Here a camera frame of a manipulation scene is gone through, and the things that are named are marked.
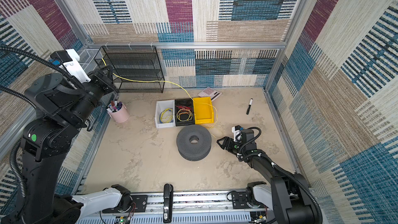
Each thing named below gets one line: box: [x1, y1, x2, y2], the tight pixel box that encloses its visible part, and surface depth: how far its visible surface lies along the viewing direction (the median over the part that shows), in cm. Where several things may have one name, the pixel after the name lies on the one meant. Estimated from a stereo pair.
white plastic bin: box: [154, 99, 176, 130], surface depth 101 cm
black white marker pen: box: [246, 98, 254, 115], surface depth 111 cm
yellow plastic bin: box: [192, 96, 215, 125], surface depth 104 cm
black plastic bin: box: [174, 98, 195, 127], surface depth 103 cm
